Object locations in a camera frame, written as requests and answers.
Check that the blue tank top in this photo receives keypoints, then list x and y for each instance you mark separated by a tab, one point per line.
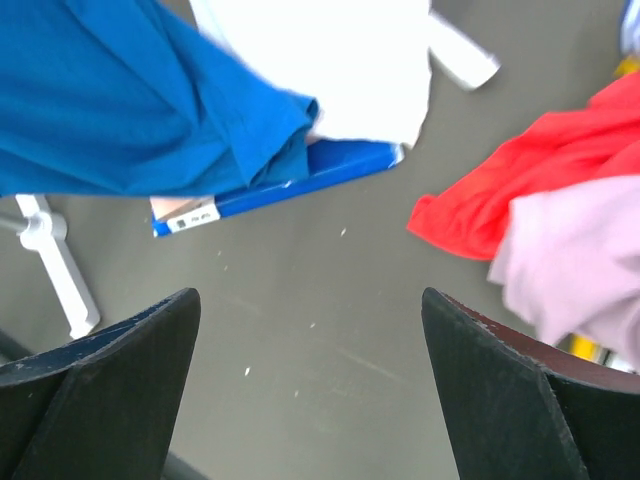
123	98

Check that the white camisole top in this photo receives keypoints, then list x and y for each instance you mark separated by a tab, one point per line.
365	62

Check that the pale pink garment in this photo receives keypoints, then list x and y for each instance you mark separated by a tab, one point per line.
569	263

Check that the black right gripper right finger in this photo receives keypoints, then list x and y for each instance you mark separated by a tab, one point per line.
516	408

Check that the blue white striped cloth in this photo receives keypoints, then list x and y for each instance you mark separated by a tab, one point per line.
629	28

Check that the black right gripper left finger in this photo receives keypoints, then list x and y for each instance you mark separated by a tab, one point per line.
104	406

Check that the red garment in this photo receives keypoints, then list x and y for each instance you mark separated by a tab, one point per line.
560	149

